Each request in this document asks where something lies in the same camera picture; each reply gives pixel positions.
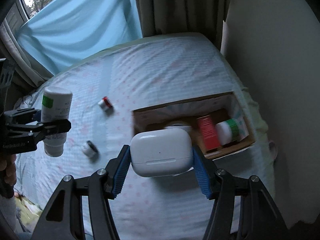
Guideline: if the grey right curtain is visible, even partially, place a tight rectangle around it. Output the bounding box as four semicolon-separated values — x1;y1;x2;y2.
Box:
136;0;230;49

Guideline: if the red and silver jar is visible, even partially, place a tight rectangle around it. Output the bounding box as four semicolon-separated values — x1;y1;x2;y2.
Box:
98;96;113;112

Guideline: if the white earbuds case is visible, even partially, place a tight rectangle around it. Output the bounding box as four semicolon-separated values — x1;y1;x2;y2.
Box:
130;128;193;177

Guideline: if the light blue hanging cloth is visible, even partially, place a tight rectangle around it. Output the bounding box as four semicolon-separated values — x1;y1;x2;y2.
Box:
17;0;142;75

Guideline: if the person's left hand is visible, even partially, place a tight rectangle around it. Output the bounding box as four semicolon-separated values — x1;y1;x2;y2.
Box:
0;154;17;186

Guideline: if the cardboard box pink side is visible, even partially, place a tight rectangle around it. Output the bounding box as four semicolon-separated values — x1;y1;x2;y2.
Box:
132;91;255;159

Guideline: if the white bottle green label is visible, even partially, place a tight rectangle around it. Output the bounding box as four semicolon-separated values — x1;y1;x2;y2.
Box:
41;86;73;157

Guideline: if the light green jar white lid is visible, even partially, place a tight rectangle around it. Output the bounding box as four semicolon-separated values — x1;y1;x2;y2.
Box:
164;121;193;135

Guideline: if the red Marubi cosmetic box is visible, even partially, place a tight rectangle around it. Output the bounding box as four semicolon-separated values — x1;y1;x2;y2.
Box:
197;115;221;153

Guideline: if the white jar green band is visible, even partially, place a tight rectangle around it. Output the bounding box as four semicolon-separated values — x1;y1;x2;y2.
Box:
215;119;240;146

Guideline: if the grey jar black lid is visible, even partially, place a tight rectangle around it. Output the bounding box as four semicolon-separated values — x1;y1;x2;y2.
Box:
81;140;99;159

